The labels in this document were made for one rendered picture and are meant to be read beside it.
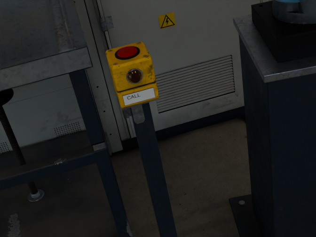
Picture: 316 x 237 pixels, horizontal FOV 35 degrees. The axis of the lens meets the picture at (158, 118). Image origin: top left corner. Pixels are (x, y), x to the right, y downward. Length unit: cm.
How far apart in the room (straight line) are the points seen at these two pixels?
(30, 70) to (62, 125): 91
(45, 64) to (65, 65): 5
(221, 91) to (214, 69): 12
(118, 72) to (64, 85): 105
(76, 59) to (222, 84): 106
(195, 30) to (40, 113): 69
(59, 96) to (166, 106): 44
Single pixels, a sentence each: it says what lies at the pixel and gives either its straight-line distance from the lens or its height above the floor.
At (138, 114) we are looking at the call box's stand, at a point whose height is 77.
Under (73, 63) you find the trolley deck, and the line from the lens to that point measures 121.
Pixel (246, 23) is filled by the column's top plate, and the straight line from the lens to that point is 139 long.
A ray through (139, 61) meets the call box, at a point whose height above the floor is 90.
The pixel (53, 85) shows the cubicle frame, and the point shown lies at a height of 40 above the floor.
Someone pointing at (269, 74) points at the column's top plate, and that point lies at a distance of 116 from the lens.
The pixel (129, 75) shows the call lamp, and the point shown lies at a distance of 97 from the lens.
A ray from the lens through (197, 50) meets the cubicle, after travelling 203.
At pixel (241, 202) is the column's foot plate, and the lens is 186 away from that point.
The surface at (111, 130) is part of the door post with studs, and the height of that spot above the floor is 12.
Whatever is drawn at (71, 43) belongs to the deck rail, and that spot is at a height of 86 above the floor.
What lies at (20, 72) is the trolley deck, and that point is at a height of 82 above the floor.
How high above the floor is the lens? 136
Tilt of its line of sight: 35 degrees down
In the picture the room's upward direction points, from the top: 11 degrees counter-clockwise
